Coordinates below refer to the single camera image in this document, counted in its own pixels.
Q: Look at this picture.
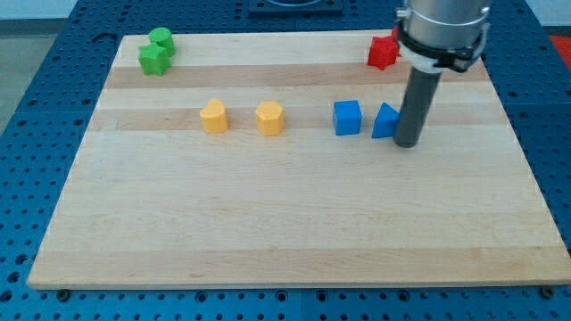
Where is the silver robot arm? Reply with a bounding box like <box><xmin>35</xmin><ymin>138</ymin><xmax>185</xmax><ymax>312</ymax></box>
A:
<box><xmin>395</xmin><ymin>0</ymin><xmax>492</xmax><ymax>74</ymax></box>

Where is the red block behind arm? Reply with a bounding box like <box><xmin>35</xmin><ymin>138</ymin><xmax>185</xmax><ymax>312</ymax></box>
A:
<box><xmin>391</xmin><ymin>27</ymin><xmax>399</xmax><ymax>43</ymax></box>

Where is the yellow hexagon block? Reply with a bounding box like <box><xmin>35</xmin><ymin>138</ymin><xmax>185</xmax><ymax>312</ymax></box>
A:
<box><xmin>255</xmin><ymin>101</ymin><xmax>285</xmax><ymax>136</ymax></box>

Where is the light wooden board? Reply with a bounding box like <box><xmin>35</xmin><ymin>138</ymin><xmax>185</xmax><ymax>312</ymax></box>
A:
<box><xmin>28</xmin><ymin>30</ymin><xmax>570</xmax><ymax>290</ymax></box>

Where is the blue cube block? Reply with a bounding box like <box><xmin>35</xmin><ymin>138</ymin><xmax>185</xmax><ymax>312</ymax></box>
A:
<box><xmin>333</xmin><ymin>100</ymin><xmax>362</xmax><ymax>136</ymax></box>

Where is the yellow heart block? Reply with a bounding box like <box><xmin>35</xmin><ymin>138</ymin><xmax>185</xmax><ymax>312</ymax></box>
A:
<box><xmin>200</xmin><ymin>98</ymin><xmax>228</xmax><ymax>134</ymax></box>

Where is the blue triangle block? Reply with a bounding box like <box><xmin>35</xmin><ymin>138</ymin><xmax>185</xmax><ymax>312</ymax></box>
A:
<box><xmin>371</xmin><ymin>103</ymin><xmax>400</xmax><ymax>138</ymax></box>

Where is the red star block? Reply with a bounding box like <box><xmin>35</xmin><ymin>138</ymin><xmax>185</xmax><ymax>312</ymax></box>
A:
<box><xmin>367</xmin><ymin>36</ymin><xmax>399</xmax><ymax>70</ymax></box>

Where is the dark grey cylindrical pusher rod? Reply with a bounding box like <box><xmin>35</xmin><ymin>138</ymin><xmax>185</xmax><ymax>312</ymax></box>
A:
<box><xmin>393</xmin><ymin>67</ymin><xmax>441</xmax><ymax>148</ymax></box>

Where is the green star block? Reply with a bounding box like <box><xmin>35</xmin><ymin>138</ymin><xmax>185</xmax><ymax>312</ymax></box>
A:
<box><xmin>138</xmin><ymin>43</ymin><xmax>171</xmax><ymax>76</ymax></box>

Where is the green cylinder block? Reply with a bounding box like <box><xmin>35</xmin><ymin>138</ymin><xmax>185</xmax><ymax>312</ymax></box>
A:
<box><xmin>148</xmin><ymin>27</ymin><xmax>177</xmax><ymax>56</ymax></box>

